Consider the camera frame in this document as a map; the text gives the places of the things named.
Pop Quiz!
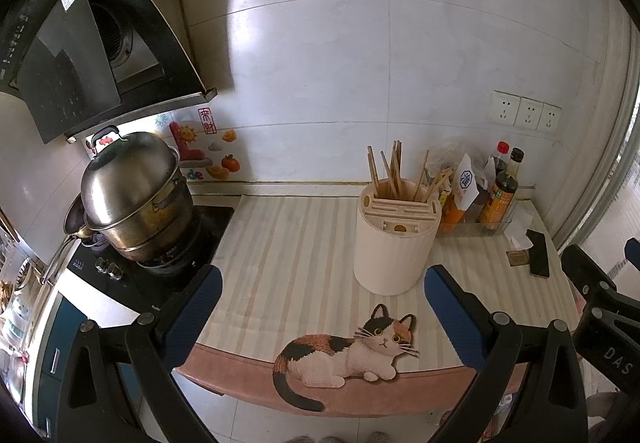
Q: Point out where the striped cat print table mat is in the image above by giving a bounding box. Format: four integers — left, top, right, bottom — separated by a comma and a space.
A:
172, 195, 577, 419

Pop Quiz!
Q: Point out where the beige hood duct cover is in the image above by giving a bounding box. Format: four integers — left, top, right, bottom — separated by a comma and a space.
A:
93, 0, 206, 94

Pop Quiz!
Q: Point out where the black phone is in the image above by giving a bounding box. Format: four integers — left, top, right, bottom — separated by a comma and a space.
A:
525, 229, 551, 279

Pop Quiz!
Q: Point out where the white wall outlet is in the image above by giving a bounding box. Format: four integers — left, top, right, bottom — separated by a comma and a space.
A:
489, 90, 521, 126
537, 103, 563, 133
515, 97, 544, 130

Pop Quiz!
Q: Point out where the black gas stove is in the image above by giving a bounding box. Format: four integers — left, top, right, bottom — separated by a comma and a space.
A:
67, 205, 236, 315

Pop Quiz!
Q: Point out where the steel pan with long handle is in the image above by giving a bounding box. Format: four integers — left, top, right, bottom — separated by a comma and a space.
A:
40, 195, 95, 287

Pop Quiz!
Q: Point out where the white crumpled tissue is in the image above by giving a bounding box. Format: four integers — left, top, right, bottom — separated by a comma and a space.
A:
504, 215, 536, 249

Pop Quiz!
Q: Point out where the bunch of wooden chopsticks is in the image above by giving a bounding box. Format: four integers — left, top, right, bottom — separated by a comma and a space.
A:
366, 139, 454, 204

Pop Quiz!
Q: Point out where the steel stockpot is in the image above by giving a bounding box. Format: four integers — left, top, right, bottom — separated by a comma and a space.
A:
85, 173, 199, 265

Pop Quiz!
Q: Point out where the cream round utensil holder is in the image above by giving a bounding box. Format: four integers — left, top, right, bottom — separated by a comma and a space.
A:
353, 179, 443, 295

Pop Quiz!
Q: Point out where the cluttered dish shelf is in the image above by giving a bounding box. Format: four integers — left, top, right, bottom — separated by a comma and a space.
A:
0, 223, 37, 399

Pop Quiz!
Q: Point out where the white packet with blue print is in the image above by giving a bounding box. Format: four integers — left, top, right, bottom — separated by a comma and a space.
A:
452, 153, 481, 212

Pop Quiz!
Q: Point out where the clear plastic bag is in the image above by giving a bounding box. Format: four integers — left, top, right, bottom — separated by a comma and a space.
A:
430, 135, 494, 184

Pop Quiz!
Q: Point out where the black cap orange label bottle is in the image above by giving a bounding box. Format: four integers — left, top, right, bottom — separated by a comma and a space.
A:
479, 148, 525, 230

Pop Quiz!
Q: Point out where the red cap dark sauce bottle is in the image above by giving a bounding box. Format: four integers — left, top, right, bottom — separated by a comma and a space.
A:
487, 141, 511, 188

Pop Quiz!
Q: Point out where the blue kitchen cabinet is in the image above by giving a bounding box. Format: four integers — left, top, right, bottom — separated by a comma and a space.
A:
37, 293, 147, 430

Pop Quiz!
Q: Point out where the group of colourful wall stickers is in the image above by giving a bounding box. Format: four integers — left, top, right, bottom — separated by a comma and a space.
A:
150, 105, 244, 184

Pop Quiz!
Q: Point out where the grey sliding door frame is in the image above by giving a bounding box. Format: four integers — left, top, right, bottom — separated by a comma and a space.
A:
552, 0, 640, 250

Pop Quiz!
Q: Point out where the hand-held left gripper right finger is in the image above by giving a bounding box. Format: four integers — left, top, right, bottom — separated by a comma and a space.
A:
424, 265, 589, 443

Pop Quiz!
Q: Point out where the steel domed pot lid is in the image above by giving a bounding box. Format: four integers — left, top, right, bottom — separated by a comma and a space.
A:
81, 125, 180, 227

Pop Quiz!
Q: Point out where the clear plastic organizer tray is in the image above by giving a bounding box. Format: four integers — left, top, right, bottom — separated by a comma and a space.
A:
437, 210, 516, 239

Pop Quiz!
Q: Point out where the black range hood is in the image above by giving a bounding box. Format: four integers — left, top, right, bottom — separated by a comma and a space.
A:
0, 0, 219, 145

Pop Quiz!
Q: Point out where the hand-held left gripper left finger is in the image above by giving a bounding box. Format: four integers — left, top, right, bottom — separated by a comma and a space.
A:
55, 265, 224, 443

